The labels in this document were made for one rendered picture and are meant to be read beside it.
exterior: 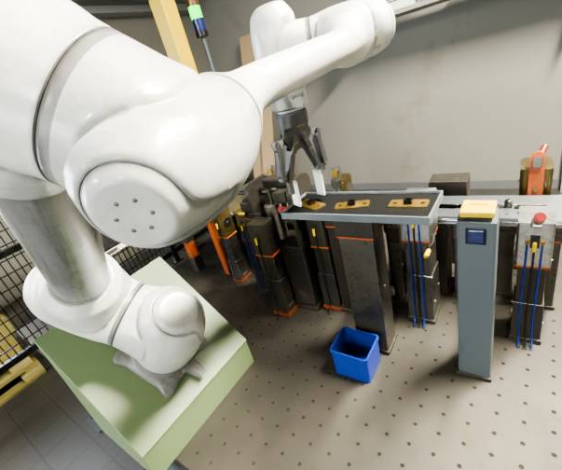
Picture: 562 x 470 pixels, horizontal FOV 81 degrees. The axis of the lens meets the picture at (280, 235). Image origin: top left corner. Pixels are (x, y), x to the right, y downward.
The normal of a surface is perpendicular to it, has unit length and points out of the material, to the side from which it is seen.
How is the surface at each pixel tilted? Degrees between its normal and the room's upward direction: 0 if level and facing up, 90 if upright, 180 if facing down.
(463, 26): 90
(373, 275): 90
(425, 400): 0
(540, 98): 90
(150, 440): 44
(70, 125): 78
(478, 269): 90
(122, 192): 108
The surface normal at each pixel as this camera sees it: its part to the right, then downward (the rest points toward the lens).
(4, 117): 0.06, 0.58
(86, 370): 0.39, -0.57
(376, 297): -0.54, 0.49
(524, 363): -0.24, -0.87
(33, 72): 0.18, 0.09
